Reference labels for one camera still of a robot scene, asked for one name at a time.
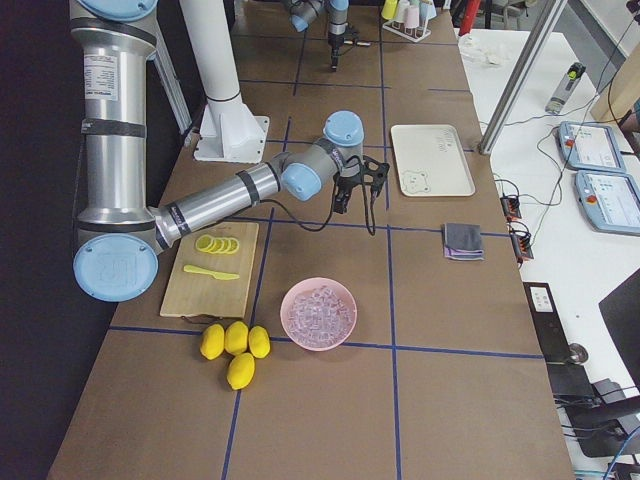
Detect orange black connector box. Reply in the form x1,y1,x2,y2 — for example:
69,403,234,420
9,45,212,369
500,195,522,221

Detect yellow upturned cup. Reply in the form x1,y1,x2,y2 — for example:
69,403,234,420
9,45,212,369
381,0,398,20

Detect upper teach pendant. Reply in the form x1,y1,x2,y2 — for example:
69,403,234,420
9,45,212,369
558,121,627,173

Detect crumpled white paper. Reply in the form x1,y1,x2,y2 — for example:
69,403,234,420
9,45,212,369
458,34,511,67

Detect white pedestal column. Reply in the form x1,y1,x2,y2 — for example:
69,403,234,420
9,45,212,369
180,0,269,164

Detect clear water bottle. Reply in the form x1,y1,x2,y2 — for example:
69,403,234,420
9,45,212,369
545,62,586,115

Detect yellow lemon middle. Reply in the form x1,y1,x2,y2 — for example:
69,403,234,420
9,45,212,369
224,321,249,356

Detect teach pendant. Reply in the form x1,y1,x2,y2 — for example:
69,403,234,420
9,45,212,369
575,170,639,236
558,121,627,173

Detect pink bowl of ice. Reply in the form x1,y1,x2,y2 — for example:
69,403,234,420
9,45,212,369
280,277,357,351

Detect wooden cutting board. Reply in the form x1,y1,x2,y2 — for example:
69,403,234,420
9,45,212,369
160,222,259,319

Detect aluminium frame post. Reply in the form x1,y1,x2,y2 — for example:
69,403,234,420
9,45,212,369
478,0,568,155

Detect yellow lemon far left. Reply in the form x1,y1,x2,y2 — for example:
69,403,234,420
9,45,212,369
200,324,225,360

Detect cream bear tray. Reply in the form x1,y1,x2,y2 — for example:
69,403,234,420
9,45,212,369
391,124,475,197

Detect lower teach pendant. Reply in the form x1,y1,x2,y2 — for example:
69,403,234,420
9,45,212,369
575,170,639,236

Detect yellow lemon right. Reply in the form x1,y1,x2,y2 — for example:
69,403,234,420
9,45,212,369
248,325,271,359

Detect lemon slices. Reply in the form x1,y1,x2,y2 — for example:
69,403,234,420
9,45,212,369
195,234,240,255

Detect white cup rack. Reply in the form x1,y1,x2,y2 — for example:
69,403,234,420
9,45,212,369
382,20,431,43

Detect pink upturned cup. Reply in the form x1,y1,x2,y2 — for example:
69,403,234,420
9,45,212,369
404,4,420,30

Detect white upturned cup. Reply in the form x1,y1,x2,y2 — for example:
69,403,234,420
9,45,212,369
394,0,410,24

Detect yellow lemon front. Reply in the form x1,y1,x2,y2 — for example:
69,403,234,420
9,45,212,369
226,352,256,390

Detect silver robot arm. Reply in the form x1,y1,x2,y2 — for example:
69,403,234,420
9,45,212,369
281,0,359,72
69,1,365,302

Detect yellow lemon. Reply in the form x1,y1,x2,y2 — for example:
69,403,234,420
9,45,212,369
224,321,249,356
226,352,256,390
200,324,225,360
248,325,271,359

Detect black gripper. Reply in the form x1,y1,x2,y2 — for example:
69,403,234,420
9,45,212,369
327,22,358,71
333,173,361,214

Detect yellow plastic knife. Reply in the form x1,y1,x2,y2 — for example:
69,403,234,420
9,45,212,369
183,264,240,281

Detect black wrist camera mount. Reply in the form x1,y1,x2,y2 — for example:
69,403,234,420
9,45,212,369
360,155,389,198

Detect grey folded cloth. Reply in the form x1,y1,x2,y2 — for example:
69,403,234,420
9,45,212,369
443,223,484,261

